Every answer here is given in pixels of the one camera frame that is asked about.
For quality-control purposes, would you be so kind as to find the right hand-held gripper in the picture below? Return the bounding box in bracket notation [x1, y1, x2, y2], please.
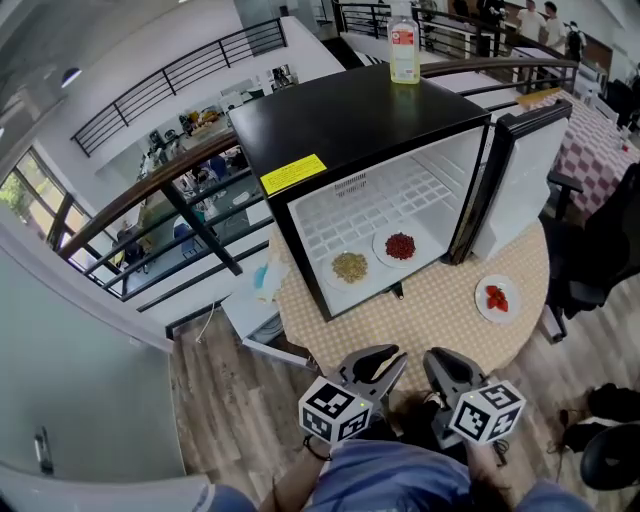
[423, 347, 527, 451]

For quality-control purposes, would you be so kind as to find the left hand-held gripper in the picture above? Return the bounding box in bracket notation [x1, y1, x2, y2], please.
[298, 343, 409, 445]

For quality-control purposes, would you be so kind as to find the large white plate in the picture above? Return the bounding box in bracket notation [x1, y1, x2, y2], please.
[321, 248, 376, 293]

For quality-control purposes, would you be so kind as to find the small white plate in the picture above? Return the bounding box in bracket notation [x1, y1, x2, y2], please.
[372, 227, 426, 270]
[473, 273, 522, 325]

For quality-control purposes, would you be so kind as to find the pile of dark red beans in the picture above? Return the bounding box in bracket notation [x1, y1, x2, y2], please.
[384, 231, 417, 261]

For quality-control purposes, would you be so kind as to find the black mini fridge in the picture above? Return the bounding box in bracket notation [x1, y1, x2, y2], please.
[227, 62, 574, 323]

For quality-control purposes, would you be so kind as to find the person's left forearm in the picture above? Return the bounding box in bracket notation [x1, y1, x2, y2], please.
[259, 437, 334, 512]

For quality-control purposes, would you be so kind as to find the person's right forearm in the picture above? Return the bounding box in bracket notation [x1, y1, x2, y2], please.
[464, 439, 506, 501]

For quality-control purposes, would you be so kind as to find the round table with checkered cloth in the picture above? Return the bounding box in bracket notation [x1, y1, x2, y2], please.
[267, 219, 551, 396]

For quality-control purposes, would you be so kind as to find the black wristband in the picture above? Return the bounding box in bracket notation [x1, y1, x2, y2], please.
[302, 433, 334, 462]

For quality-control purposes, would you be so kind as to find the person's blue clothing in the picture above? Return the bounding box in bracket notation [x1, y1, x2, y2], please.
[192, 439, 596, 512]

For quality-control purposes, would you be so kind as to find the blue and white cloth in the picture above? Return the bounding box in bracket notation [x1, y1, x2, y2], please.
[252, 259, 291, 306]

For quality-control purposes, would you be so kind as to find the white cabinet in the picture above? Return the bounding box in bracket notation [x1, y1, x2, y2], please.
[219, 287, 321, 371]

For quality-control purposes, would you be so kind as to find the black office chair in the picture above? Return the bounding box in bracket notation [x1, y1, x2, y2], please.
[539, 162, 640, 344]

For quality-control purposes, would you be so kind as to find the wooden handrail black railing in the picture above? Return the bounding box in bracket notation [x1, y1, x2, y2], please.
[57, 57, 581, 301]

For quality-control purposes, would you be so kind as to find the red checkered tablecloth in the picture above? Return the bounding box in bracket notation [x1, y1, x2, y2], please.
[517, 89, 640, 221]

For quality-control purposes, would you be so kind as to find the frosted glass door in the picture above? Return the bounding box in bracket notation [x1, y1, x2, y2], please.
[0, 239, 189, 484]

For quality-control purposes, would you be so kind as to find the ribbed glass panel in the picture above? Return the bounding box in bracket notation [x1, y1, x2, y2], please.
[0, 459, 211, 512]

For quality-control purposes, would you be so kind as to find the clear bottle of yellow liquid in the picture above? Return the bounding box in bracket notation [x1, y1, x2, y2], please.
[387, 2, 422, 85]

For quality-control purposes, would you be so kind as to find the black metal railing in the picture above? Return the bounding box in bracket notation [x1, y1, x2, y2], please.
[332, 0, 566, 56]
[69, 18, 289, 158]

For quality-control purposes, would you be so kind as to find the large window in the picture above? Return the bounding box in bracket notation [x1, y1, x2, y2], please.
[0, 147, 126, 301]

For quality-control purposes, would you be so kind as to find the white power cable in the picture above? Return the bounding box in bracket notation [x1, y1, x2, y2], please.
[196, 299, 221, 345]

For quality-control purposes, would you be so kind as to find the metal door handle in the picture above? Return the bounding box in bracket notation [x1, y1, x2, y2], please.
[33, 425, 55, 476]

